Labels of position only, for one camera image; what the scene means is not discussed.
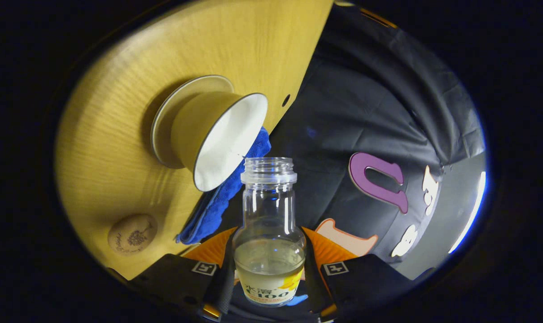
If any clear plastic water bottle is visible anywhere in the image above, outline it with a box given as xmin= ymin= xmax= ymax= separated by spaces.
xmin=232 ymin=157 xmax=307 ymax=308

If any cream ceramic teacup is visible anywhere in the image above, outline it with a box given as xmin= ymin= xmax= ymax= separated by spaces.
xmin=171 ymin=92 xmax=268 ymax=192

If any cream ceramic saucer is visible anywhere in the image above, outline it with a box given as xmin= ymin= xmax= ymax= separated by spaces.
xmin=151 ymin=75 xmax=235 ymax=169

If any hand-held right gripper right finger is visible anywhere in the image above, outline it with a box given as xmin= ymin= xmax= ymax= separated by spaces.
xmin=301 ymin=227 xmax=411 ymax=321

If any black backdrop cloth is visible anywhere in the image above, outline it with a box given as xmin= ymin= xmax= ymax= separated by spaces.
xmin=218 ymin=4 xmax=486 ymax=314

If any round cork coaster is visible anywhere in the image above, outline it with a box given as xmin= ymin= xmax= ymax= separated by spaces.
xmin=108 ymin=214 xmax=158 ymax=256

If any blue folded towel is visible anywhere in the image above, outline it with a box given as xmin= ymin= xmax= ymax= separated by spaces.
xmin=176 ymin=127 xmax=272 ymax=245

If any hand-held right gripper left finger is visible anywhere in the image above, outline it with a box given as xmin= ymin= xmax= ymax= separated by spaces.
xmin=128 ymin=227 xmax=238 ymax=321

